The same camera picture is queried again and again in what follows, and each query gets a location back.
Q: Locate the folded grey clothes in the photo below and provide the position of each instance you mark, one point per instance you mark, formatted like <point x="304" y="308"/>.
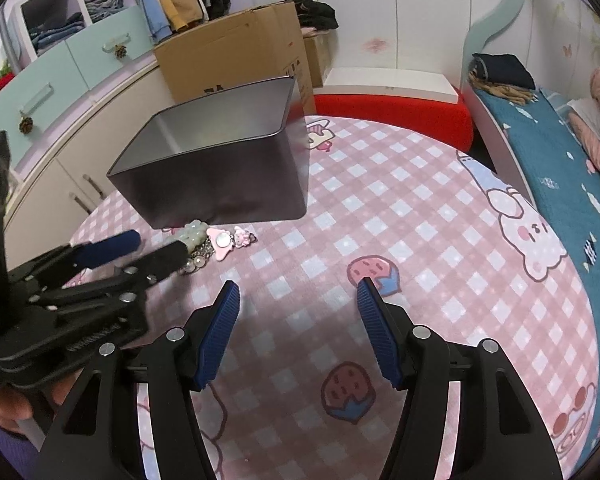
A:
<point x="102" y="5"/>

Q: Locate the mint drawer unit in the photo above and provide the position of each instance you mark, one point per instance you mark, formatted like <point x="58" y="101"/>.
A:
<point x="85" y="65"/>

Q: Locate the small cardboard box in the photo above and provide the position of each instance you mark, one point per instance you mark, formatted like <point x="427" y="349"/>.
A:
<point x="316" y="60"/>

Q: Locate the pink checked tablecloth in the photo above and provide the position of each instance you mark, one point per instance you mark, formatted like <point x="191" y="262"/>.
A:
<point x="430" y="240"/>

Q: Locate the large cardboard box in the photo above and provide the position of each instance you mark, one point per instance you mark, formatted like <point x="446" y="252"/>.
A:
<point x="240" y="50"/>

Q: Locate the grey tin box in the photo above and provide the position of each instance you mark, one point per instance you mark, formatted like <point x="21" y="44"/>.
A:
<point x="220" y="180"/>

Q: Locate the folded tan clothes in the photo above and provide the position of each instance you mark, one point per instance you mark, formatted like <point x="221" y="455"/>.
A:
<point x="505" y="94"/>

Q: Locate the person's left hand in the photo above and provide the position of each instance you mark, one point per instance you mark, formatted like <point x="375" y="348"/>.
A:
<point x="5" y="405"/>

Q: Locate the pinecone drawer ornament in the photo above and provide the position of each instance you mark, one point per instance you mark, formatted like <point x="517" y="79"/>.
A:
<point x="120" y="51"/>
<point x="26" y="125"/>

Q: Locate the pink flower sticker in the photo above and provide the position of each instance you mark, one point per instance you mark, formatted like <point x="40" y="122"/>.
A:
<point x="376" y="45"/>

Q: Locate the light blue hanging shirt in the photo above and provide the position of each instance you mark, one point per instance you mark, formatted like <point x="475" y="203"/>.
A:
<point x="150" y="5"/>

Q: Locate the folded blue jeans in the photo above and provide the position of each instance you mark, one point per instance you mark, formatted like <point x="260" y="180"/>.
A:
<point x="55" y="35"/>

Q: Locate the grey metal handrail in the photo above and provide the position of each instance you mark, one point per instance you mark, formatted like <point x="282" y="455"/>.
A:
<point x="7" y="35"/>

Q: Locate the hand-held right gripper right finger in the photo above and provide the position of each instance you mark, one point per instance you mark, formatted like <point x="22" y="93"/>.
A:
<point x="377" y="330"/>

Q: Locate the red covered stool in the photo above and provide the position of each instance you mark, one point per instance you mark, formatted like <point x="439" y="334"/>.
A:
<point x="395" y="115"/>

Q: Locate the pink bow charm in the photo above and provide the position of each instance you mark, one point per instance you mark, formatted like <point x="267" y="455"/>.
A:
<point x="225" y="242"/>

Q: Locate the white wardrobe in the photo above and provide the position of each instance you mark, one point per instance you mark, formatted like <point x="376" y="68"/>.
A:
<point x="430" y="15"/>

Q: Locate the blue printed bed sheet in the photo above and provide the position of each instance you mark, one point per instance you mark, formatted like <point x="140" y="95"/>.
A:
<point x="570" y="200"/>

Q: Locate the small butterfly sticker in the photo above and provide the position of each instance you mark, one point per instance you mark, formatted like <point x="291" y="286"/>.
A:
<point x="568" y="50"/>

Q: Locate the mint bunk bed frame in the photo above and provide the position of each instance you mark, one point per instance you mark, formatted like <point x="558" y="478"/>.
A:
<point x="495" y="35"/>

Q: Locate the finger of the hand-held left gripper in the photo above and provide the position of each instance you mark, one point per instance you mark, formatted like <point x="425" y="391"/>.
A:
<point x="105" y="250"/>
<point x="155" y="262"/>

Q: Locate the white pillow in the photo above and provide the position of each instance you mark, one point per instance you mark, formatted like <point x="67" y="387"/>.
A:
<point x="587" y="115"/>

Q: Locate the cream low cabinet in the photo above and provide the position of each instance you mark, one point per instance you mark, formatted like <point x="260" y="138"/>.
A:
<point x="80" y="150"/>

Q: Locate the person's left forearm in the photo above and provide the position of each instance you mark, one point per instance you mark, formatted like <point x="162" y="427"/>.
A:
<point x="5" y="455"/>

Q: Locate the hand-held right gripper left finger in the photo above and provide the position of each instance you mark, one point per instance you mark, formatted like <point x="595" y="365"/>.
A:
<point x="220" y="330"/>

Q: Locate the folded dark clothes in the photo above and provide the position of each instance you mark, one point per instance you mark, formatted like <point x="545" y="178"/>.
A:
<point x="505" y="70"/>

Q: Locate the strawberry plush toy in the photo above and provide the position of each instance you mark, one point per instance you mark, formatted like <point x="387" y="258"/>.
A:
<point x="2" y="77"/>

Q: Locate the pile of black clothes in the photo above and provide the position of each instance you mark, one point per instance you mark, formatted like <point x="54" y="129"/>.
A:
<point x="315" y="12"/>

